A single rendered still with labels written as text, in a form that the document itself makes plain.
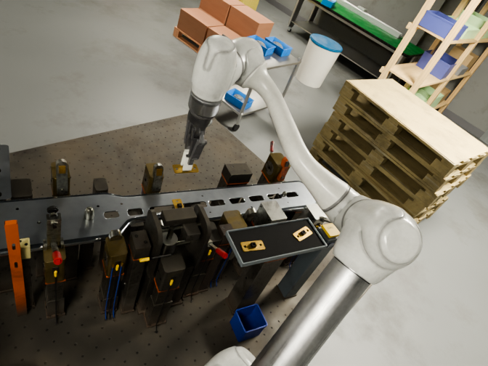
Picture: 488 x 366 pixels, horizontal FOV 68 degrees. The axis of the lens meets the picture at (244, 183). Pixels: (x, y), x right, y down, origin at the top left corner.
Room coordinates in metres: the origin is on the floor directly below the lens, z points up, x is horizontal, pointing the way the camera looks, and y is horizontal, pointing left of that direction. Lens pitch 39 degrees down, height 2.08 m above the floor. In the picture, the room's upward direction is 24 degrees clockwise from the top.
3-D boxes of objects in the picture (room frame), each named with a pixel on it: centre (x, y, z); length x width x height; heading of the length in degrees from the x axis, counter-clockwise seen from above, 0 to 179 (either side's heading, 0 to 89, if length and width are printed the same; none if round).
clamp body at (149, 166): (1.13, 0.37, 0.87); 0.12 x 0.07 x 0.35; 42
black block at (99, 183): (0.98, 0.52, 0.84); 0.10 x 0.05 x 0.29; 42
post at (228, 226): (0.93, -0.01, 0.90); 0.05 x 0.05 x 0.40; 42
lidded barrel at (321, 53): (5.52, -0.25, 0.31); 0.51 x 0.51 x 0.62
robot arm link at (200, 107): (0.90, 0.20, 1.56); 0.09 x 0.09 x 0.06
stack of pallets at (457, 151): (3.43, -1.25, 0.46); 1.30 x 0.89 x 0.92; 53
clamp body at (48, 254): (0.58, 0.43, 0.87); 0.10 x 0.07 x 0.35; 42
